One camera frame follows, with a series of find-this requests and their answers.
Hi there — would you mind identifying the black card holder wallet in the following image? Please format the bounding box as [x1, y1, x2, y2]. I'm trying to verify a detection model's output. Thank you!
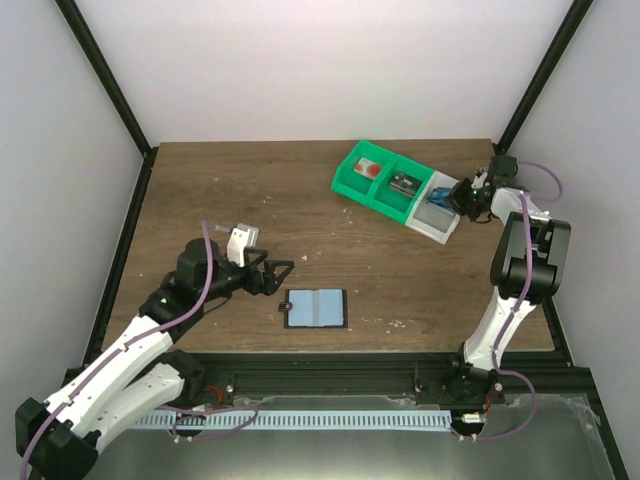
[278, 289, 348, 329]

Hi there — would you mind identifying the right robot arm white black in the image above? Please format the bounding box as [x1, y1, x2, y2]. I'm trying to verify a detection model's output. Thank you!
[444, 154, 572, 402]

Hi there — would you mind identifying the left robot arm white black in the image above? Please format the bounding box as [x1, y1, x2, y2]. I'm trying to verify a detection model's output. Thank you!
[15, 238, 295, 479]

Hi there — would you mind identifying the black card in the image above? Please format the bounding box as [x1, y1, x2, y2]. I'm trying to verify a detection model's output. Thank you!
[388, 172, 422, 197]

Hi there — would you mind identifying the red white card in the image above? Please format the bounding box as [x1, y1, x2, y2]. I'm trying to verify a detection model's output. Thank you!
[354, 158, 383, 181]

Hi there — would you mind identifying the white bin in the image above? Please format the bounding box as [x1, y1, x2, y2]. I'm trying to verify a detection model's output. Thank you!
[405, 171, 460, 245]

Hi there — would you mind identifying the green bin middle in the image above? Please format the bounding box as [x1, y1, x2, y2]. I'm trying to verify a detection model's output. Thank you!
[368, 156, 435, 224]

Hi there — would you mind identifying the green bin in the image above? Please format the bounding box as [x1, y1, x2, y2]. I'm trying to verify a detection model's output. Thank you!
[368, 156, 435, 224]
[331, 140, 397, 206]

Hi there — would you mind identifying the green bin left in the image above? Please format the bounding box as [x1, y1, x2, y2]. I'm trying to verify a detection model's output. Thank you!
[331, 140, 397, 206]

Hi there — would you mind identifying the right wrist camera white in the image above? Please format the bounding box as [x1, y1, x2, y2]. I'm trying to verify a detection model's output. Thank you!
[472, 166, 494, 190]

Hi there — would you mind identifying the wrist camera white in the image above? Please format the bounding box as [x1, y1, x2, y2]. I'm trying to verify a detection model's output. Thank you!
[226, 223, 259, 267]
[472, 166, 494, 190]

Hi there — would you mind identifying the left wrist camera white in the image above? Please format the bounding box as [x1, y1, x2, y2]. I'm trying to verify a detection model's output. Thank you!
[226, 223, 259, 267]

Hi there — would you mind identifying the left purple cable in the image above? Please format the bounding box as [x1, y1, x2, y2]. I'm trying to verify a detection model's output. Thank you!
[18, 219, 236, 480]

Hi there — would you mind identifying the purple cable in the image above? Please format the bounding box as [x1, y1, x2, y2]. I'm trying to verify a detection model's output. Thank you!
[18, 219, 236, 480]
[474, 160, 567, 442]

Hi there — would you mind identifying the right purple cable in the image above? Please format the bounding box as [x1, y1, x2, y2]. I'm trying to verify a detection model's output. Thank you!
[474, 160, 567, 442]

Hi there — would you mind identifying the light blue slotted cable duct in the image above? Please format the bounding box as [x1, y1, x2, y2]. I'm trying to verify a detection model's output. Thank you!
[131, 410, 452, 432]

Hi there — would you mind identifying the black aluminium front rail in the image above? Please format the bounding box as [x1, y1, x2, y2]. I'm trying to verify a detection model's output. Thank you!
[159, 352, 596, 408]

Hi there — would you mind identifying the right black frame post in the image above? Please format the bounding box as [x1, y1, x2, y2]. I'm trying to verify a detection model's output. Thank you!
[492, 0, 594, 154]

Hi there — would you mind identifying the black frame post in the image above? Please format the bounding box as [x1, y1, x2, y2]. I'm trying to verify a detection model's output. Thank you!
[492, 0, 594, 154]
[53, 0, 154, 156]

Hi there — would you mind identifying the left black frame post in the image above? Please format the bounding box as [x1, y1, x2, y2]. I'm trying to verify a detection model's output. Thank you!
[53, 0, 154, 156]

